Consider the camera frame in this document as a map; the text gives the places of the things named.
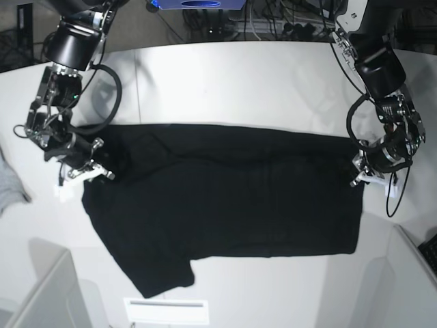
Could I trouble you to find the grey cloth at table edge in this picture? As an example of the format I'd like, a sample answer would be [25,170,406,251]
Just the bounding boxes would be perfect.
[1,147,32,217]

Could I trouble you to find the black keyboard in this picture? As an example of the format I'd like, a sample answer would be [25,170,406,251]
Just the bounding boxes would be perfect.
[419,235,437,273]

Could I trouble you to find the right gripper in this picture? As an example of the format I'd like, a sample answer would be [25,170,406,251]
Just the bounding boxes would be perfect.
[44,133,104,171]

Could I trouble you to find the white partition panel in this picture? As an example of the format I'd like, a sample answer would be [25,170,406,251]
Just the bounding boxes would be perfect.
[388,225,436,327]
[5,250,93,328]

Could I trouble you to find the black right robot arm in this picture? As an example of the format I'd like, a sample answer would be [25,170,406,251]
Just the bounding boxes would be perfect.
[23,1,125,180]

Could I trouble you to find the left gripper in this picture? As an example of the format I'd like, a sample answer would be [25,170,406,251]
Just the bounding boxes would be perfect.
[353,143,398,183]

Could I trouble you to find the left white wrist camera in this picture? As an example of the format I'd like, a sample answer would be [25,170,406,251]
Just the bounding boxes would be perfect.
[350,172,399,198]

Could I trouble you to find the left white partition panel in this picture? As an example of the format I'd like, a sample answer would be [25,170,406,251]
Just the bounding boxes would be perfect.
[5,250,93,328]

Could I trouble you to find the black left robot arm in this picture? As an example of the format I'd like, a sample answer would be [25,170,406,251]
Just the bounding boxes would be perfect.
[333,1,426,187]

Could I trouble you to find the blue box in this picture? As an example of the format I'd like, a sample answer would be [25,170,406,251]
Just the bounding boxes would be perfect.
[153,0,246,10]

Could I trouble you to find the right white partition panel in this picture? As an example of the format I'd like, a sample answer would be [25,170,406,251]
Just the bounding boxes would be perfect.
[388,225,436,327]

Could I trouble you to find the black T-shirt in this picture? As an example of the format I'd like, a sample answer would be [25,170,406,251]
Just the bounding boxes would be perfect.
[82,124,364,298]

